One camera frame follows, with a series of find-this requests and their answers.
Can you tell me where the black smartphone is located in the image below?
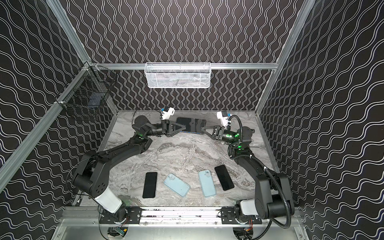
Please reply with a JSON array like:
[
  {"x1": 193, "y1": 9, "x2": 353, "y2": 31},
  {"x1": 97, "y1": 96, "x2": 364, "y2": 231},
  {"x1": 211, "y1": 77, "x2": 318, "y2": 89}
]
[
  {"x1": 176, "y1": 117, "x2": 207, "y2": 134},
  {"x1": 143, "y1": 172, "x2": 158, "y2": 199},
  {"x1": 215, "y1": 165, "x2": 235, "y2": 191}
]

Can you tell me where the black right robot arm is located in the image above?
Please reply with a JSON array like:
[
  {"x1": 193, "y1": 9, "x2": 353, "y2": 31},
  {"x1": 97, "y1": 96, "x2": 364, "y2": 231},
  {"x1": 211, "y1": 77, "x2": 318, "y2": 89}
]
[{"x1": 202, "y1": 126, "x2": 295, "y2": 229}]

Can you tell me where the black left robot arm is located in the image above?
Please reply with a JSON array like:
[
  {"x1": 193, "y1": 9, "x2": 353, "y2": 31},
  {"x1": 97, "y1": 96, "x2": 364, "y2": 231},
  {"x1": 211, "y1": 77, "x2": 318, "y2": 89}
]
[{"x1": 71, "y1": 116, "x2": 186, "y2": 214}]

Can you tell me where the light blue phone case right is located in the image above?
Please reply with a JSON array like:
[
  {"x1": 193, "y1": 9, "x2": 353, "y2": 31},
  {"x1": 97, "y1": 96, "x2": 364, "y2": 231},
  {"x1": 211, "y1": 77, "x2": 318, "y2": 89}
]
[{"x1": 198, "y1": 170, "x2": 217, "y2": 198}]

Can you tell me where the light blue phone case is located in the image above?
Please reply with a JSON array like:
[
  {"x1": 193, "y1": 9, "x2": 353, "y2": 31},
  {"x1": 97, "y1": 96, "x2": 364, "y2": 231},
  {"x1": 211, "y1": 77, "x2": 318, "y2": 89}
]
[
  {"x1": 164, "y1": 174, "x2": 191, "y2": 197},
  {"x1": 198, "y1": 170, "x2": 217, "y2": 198}
]

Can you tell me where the light blue phone case left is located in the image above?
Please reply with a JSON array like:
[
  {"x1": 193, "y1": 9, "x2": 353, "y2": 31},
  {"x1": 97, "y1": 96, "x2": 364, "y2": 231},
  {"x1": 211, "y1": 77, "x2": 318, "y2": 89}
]
[{"x1": 164, "y1": 174, "x2": 191, "y2": 197}]

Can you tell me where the aluminium back crossbar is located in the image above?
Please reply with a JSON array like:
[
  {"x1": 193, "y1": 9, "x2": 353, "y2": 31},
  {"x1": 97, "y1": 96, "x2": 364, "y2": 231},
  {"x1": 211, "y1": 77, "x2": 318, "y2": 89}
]
[{"x1": 92, "y1": 63, "x2": 278, "y2": 71}]

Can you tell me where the white wire mesh basket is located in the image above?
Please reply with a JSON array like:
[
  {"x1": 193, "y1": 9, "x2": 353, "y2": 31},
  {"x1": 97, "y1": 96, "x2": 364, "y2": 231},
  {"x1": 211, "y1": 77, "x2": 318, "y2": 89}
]
[{"x1": 144, "y1": 68, "x2": 212, "y2": 89}]

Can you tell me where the black wire mesh basket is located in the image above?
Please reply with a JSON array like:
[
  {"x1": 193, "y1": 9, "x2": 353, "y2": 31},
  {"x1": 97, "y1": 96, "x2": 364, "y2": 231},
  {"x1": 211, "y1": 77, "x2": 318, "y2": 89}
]
[{"x1": 60, "y1": 66, "x2": 118, "y2": 122}]

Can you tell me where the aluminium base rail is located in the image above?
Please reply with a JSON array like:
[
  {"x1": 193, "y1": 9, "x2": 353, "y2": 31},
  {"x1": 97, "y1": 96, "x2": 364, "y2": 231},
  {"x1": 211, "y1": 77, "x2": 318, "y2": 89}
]
[{"x1": 59, "y1": 205, "x2": 304, "y2": 229}]

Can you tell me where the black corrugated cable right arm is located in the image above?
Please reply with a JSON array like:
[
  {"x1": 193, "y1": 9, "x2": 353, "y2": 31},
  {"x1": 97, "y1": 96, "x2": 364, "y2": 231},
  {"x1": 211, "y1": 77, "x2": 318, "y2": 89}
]
[{"x1": 227, "y1": 115, "x2": 292, "y2": 230}]

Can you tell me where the aluminium corner post left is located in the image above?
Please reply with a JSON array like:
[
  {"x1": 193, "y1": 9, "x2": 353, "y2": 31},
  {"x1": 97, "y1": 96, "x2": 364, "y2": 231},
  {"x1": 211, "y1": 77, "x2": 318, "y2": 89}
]
[{"x1": 47, "y1": 0, "x2": 92, "y2": 63}]

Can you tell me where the aluminium corner post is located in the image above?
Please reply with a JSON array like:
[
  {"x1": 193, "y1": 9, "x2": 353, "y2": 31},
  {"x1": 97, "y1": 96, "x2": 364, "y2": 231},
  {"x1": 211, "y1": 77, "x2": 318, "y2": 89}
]
[
  {"x1": 47, "y1": 0, "x2": 92, "y2": 63},
  {"x1": 256, "y1": 0, "x2": 316, "y2": 116}
]

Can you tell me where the aluminium corner post right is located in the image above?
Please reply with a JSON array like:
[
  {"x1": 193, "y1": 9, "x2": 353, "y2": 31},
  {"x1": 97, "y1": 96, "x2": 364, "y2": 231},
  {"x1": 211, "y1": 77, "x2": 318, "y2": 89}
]
[{"x1": 256, "y1": 0, "x2": 316, "y2": 116}]

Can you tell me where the aluminium left side rail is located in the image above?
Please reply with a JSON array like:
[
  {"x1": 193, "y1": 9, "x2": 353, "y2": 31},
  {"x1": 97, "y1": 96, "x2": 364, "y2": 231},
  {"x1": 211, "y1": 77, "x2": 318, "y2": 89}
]
[{"x1": 1, "y1": 63, "x2": 90, "y2": 191}]

